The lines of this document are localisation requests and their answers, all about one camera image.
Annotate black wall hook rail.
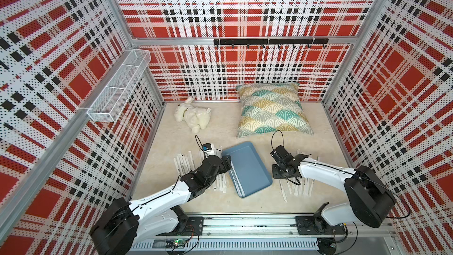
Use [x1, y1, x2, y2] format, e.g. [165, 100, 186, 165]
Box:
[214, 38, 329, 47]

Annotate white plush toy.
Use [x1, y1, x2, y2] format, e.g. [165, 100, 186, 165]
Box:
[174, 97, 212, 134]

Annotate geometric fan pattern pillow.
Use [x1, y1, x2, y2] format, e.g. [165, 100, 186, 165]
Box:
[236, 82, 314, 138]

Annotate green circuit board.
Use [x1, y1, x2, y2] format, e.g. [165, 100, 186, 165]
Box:
[165, 239, 187, 251]

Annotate blue plastic storage tray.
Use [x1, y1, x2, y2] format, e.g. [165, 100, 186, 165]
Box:
[222, 141, 273, 198]

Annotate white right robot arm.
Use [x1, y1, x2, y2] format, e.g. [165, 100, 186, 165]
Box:
[270, 145, 396, 228]

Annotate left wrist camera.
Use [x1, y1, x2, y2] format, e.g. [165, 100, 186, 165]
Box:
[202, 143, 222, 158]

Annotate white wire mesh basket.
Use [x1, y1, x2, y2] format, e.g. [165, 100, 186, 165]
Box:
[87, 49, 151, 123]

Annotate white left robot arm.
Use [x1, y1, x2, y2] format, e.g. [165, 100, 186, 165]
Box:
[90, 155, 231, 255]

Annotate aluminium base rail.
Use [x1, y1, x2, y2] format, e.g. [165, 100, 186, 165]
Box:
[126, 214, 402, 255]

